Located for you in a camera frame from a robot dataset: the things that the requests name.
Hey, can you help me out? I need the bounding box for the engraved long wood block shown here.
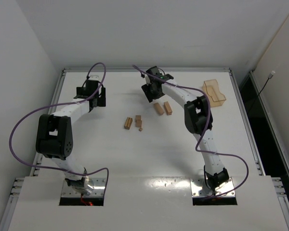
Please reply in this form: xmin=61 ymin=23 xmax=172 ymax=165
xmin=153 ymin=103 xmax=164 ymax=116
xmin=163 ymin=102 xmax=172 ymax=116

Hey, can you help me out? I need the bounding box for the orange translucent plastic box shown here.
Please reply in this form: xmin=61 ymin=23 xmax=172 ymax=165
xmin=202 ymin=79 xmax=226 ymax=107

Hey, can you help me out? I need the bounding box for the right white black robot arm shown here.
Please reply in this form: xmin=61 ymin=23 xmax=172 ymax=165
xmin=141 ymin=66 xmax=229 ymax=191

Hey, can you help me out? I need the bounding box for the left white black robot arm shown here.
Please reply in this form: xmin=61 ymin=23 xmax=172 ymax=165
xmin=36 ymin=76 xmax=106 ymax=195

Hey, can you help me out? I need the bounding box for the lower long wood block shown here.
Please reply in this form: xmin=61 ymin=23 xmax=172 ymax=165
xmin=127 ymin=117 xmax=133 ymax=129

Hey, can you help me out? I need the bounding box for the plain wood cube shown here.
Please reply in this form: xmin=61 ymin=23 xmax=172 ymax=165
xmin=135 ymin=120 xmax=142 ymax=128

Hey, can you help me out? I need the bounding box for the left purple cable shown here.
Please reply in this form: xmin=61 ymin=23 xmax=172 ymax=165
xmin=9 ymin=62 xmax=109 ymax=200

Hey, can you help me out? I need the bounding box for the purple cable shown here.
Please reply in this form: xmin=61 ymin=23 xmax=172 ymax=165
xmin=9 ymin=62 xmax=109 ymax=200
xmin=132 ymin=64 xmax=250 ymax=200

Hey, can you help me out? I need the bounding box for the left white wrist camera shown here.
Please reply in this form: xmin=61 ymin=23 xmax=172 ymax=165
xmin=89 ymin=75 xmax=100 ymax=81

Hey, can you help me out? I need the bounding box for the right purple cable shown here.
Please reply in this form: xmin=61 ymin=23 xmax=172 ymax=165
xmin=132 ymin=64 xmax=250 ymax=200

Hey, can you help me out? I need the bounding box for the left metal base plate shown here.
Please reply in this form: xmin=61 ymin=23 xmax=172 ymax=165
xmin=61 ymin=178 xmax=106 ymax=198

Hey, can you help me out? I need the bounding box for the metal base plate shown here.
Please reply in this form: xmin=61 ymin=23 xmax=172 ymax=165
xmin=190 ymin=177 xmax=236 ymax=198
xmin=61 ymin=178 xmax=106 ymax=198

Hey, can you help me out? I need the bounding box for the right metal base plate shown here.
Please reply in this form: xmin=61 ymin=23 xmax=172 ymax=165
xmin=190 ymin=177 xmax=236 ymax=198

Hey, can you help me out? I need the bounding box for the black wall cable with plug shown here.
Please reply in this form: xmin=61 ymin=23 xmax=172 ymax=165
xmin=245 ymin=71 xmax=276 ymax=114

